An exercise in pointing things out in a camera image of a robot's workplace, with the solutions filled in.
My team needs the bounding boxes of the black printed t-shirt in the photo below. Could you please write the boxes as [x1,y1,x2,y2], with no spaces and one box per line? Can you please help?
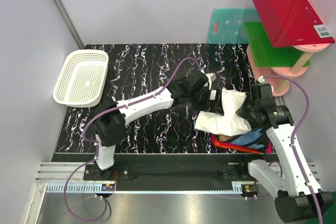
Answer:
[219,127,271,153]

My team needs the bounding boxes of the white daisy print t-shirt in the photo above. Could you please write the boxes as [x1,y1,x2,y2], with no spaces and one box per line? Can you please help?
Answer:
[194,88,251,136]

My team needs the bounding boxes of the red t-shirt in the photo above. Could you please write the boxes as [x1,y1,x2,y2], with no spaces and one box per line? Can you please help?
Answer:
[211,134,272,154]

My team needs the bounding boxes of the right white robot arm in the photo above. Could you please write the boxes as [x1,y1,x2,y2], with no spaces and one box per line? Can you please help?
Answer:
[236,83,334,223]

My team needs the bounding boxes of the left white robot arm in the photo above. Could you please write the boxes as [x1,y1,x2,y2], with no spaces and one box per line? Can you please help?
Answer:
[93,71,224,170]

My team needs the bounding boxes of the green plastic sheet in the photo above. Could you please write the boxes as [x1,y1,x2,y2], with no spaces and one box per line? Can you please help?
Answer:
[244,22,303,67]

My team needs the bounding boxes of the black marbled table mat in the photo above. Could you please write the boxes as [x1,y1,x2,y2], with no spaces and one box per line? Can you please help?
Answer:
[52,43,287,154]

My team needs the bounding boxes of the teal cutting board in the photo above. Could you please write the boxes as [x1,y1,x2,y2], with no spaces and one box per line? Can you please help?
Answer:
[207,8,260,44]

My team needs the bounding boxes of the red plastic sheet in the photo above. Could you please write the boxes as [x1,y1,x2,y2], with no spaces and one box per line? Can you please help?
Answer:
[252,0,335,48]

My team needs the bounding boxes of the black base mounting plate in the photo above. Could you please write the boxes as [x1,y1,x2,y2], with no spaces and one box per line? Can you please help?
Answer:
[83,152,271,183]

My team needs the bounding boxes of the white perforated plastic basket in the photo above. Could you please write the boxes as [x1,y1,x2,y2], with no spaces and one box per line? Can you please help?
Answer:
[53,49,109,108]

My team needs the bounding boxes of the dark green board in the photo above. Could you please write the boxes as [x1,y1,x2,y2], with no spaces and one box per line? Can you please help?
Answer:
[323,192,335,218]

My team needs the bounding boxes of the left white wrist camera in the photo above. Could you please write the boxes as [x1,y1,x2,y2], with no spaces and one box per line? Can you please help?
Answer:
[204,73,216,90]

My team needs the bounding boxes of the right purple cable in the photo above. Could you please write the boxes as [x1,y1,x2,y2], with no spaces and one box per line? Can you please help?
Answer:
[217,76,325,224]

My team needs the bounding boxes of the purple cable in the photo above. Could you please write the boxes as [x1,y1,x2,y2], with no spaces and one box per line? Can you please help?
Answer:
[217,76,325,224]
[64,57,204,221]

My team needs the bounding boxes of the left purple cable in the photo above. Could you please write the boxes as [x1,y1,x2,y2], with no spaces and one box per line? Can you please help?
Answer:
[64,57,204,221]

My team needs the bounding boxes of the aluminium rail frame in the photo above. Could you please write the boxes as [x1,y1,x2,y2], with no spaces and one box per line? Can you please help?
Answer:
[35,162,322,196]

